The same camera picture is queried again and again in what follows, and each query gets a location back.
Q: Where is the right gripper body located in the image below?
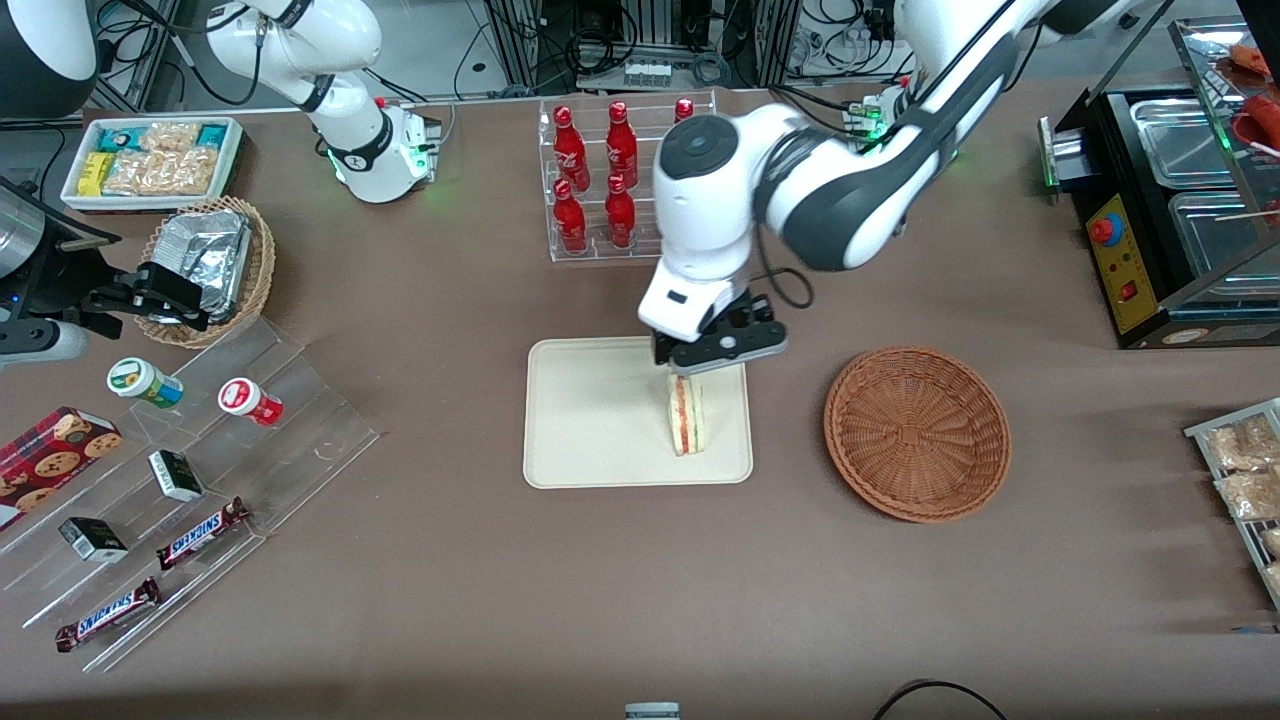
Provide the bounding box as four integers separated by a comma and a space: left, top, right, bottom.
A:
0, 180, 123, 323

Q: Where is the triangular sandwich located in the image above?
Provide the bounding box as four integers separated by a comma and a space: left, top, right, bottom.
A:
665, 372, 706, 457

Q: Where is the light wicker basket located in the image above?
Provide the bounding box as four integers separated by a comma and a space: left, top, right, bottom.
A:
135, 196, 276, 349

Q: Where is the beige plastic tray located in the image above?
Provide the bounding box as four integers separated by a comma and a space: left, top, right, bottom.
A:
523, 334, 754, 490

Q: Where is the white snack tray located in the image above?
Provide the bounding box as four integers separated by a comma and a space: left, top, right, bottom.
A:
60, 117, 244, 213

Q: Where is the brown wicker basket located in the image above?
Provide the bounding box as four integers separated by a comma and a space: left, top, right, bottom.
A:
823, 345, 1012, 524

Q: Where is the foil wrapped food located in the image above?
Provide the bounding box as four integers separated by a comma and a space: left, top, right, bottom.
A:
153, 210, 251, 323

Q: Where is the green lid cup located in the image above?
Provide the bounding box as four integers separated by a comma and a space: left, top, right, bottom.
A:
107, 358, 184, 409

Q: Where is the clear acrylic bottle rack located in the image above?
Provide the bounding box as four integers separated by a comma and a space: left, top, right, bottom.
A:
538, 90, 719, 263

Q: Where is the large rice cracker bag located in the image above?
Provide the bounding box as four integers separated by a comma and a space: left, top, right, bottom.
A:
103, 148, 219, 197

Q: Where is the red lid cup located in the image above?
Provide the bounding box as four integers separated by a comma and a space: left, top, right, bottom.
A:
218, 378, 284, 427

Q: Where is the small rice cracker bag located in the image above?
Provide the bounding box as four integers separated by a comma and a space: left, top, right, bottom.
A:
140, 121, 201, 153

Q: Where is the red cookie box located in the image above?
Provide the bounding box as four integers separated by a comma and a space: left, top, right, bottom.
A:
0, 406, 123, 531

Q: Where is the small black box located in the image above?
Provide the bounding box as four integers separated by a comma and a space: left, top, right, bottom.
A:
58, 517, 129, 563
148, 450, 204, 503

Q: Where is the clear acrylic step display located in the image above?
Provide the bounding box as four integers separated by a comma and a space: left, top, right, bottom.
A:
0, 318, 381, 673

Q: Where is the snickers bar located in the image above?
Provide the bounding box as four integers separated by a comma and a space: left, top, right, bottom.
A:
155, 497, 251, 571
55, 577, 163, 653

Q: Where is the black hot food case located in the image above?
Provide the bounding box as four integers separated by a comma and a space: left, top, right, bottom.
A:
1038, 15, 1280, 351

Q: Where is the steel food pan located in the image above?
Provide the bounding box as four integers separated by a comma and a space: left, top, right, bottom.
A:
1168, 190, 1280, 293
1130, 98, 1246, 191

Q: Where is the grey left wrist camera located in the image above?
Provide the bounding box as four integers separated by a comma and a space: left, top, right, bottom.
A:
670, 322, 789, 374

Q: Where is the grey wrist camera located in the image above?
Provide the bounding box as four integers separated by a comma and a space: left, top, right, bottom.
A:
670, 322, 789, 374
0, 320, 88, 366

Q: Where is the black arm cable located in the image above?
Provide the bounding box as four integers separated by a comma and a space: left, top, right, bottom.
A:
755, 228, 815, 309

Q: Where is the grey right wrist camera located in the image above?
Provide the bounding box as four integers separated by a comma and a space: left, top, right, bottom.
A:
0, 320, 88, 366

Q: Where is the black floor cable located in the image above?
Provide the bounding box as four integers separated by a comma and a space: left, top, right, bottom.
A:
873, 680, 1011, 720

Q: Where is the metal wire rack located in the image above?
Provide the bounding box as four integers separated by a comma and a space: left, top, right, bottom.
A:
1185, 398, 1280, 611

